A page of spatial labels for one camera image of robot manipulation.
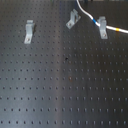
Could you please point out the middle grey metal clip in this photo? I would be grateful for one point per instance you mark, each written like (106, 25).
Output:
(74, 18)

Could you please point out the grey metal clip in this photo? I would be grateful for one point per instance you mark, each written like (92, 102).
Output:
(102, 27)
(29, 31)
(74, 18)

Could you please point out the left grey metal clip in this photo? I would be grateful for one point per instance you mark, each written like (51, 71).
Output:
(29, 31)

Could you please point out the right grey metal clip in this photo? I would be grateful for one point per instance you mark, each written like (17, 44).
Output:
(102, 27)

